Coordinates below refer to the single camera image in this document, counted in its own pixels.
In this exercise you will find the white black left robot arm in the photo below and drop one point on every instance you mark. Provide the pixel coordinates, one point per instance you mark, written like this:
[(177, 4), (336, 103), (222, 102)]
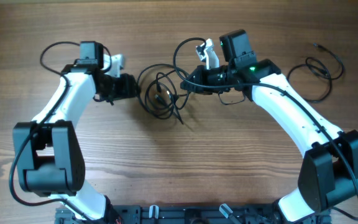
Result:
[(48, 165)]

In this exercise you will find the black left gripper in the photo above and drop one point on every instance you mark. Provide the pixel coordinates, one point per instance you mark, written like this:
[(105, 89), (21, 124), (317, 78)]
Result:
[(132, 87)]

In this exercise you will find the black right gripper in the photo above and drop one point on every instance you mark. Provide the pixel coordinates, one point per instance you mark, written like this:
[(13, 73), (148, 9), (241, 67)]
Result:
[(197, 79)]

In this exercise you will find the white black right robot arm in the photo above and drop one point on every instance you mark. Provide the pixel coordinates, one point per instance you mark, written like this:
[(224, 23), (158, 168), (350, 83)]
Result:
[(329, 171)]

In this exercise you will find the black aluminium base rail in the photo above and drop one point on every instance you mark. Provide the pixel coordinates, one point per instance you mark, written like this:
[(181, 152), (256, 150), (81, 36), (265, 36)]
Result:
[(248, 214)]

